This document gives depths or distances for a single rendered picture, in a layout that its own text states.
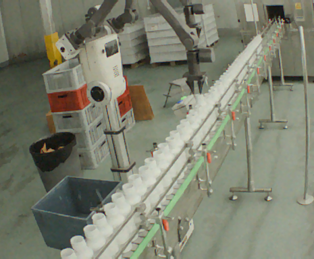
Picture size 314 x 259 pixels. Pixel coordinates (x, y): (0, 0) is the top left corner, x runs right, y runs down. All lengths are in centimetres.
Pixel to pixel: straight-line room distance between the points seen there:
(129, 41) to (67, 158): 580
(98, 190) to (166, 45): 666
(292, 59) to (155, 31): 339
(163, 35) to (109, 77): 612
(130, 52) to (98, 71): 661
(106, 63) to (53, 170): 132
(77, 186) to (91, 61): 72
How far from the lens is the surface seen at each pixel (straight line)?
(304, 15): 600
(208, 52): 170
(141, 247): 117
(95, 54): 212
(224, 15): 1186
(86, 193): 183
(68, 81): 385
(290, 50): 610
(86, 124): 394
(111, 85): 218
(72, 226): 154
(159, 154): 137
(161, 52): 831
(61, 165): 316
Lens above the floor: 171
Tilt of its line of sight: 21 degrees down
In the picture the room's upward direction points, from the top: 10 degrees counter-clockwise
